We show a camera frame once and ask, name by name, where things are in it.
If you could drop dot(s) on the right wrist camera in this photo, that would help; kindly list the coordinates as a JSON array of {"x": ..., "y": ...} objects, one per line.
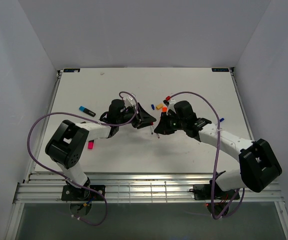
[{"x": 168, "y": 101}]

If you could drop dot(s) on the blue cap thin pen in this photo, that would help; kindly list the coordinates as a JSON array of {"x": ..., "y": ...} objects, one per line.
[{"x": 151, "y": 130}]

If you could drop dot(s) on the blue black highlighter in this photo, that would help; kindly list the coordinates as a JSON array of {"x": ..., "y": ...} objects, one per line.
[{"x": 87, "y": 111}]

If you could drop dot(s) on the aluminium table frame rail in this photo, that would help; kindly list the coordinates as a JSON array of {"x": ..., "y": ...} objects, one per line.
[{"x": 119, "y": 188}]

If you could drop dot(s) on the pale orange highlighter cap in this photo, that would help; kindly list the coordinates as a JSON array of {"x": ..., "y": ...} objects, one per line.
[{"x": 159, "y": 106}]

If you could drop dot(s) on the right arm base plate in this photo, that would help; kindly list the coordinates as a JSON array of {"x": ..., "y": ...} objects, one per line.
[{"x": 203, "y": 192}]

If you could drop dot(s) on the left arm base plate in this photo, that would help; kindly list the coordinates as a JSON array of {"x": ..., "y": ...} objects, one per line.
[{"x": 71, "y": 193}]

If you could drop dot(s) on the pink black highlighter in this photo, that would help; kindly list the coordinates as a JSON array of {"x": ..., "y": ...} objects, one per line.
[{"x": 90, "y": 145}]

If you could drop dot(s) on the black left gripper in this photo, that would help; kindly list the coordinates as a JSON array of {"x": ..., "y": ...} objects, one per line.
[{"x": 143, "y": 118}]

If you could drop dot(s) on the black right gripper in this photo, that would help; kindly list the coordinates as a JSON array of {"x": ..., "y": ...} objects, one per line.
[{"x": 162, "y": 128}]

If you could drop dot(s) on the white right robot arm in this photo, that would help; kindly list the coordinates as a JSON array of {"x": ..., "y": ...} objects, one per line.
[{"x": 258, "y": 165}]

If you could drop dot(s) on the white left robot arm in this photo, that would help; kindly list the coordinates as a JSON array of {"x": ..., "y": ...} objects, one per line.
[{"x": 66, "y": 145}]

